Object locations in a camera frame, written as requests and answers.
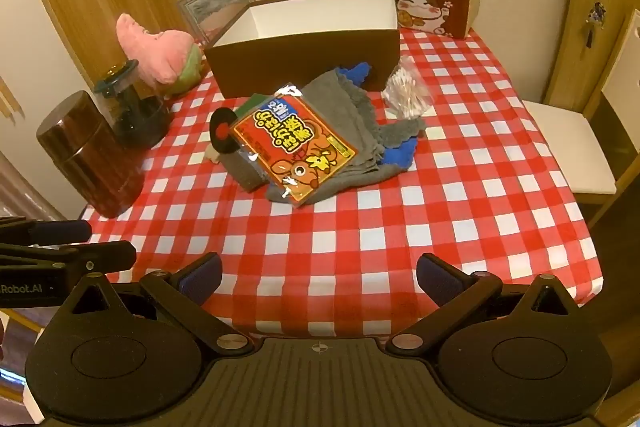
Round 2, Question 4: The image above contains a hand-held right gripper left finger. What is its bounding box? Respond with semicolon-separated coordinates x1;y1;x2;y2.
60;252;256;355

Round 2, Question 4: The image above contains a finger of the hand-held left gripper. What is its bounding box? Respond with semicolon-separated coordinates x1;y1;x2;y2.
0;241;137;280
0;218;93;247

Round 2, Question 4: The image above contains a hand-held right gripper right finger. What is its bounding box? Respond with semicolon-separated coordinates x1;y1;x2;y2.
386;253;578;356

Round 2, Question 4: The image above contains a grey scalloped cloth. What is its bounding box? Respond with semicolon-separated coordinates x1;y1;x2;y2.
300;72;386;168
377;117;428;148
265;127;401;208

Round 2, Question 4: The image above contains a red cartoon print packet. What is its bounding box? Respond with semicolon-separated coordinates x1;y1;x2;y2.
229;83;358;208

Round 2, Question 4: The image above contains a brown cardboard box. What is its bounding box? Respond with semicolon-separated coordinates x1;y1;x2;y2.
202;0;402;98

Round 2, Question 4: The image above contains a dark brown wooden canister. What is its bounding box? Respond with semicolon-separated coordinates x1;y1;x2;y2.
36;90;146;219

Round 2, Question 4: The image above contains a red white checked tablecloth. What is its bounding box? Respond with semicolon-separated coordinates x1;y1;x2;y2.
80;27;606;338

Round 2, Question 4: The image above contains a grey felt pouch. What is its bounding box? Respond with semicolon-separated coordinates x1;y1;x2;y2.
220;146;273;194

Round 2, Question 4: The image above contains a blue scalloped cloth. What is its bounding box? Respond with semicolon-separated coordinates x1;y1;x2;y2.
335;62;420;170

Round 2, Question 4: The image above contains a dark glass bowl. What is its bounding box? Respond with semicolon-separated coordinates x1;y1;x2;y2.
92;59;173;150

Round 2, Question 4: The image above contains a black round disc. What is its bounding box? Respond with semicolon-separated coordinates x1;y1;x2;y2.
209;108;236;154

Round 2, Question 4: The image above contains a green cloth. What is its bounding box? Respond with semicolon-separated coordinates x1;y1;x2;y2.
235;92;276;118

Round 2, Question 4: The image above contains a white wooden chair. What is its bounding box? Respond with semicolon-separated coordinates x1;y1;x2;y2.
522;9;640;228

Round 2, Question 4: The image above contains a bag of cotton swabs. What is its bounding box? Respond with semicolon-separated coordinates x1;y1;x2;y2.
381;55;435;120

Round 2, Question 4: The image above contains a pink green plush toy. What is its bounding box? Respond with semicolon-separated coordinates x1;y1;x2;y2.
116;13;207;95

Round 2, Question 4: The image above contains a wooden door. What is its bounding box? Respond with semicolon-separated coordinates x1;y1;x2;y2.
542;0;640;108

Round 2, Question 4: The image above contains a clear picture frame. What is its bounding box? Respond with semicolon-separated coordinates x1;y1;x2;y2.
177;0;257;48

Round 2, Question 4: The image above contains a dark tassel keychain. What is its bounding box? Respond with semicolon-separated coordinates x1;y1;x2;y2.
585;0;611;50

